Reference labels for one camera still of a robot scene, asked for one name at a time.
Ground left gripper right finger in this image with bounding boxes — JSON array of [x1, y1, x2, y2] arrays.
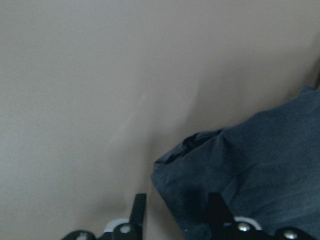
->
[[208, 192, 235, 240]]

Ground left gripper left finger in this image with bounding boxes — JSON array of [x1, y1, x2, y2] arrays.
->
[[129, 193, 147, 240]]

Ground black printed t-shirt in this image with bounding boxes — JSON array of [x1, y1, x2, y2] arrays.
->
[[151, 86, 320, 240]]

